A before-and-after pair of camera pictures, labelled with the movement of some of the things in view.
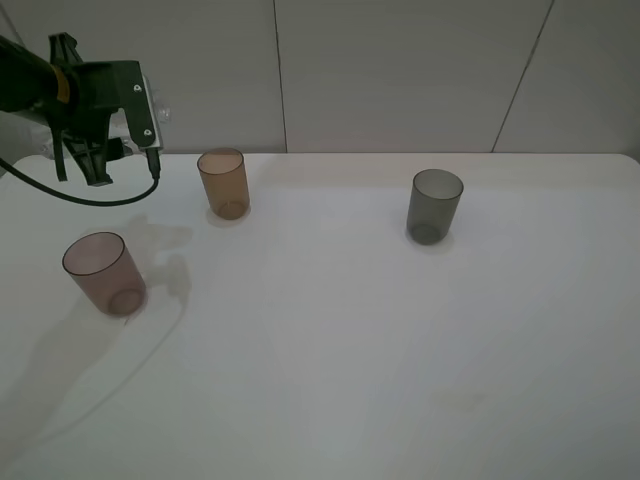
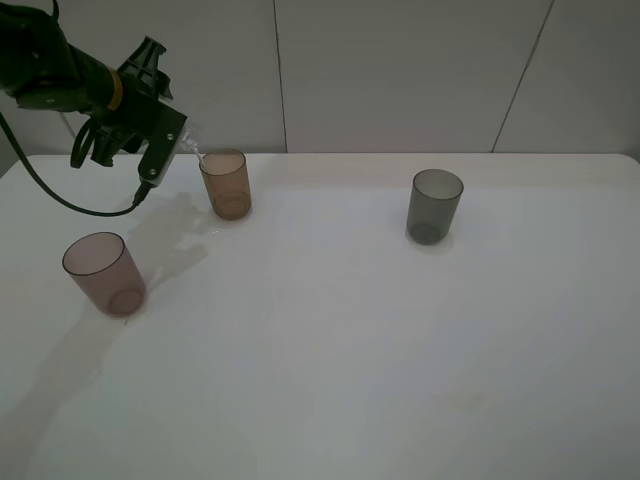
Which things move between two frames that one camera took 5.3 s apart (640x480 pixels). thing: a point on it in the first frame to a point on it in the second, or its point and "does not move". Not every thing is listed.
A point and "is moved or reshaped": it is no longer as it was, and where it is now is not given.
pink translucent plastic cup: x=101 y=265 does not move
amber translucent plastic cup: x=223 y=172 does not move
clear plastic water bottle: x=119 y=126 is moved or reshaped
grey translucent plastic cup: x=432 y=204 does not move
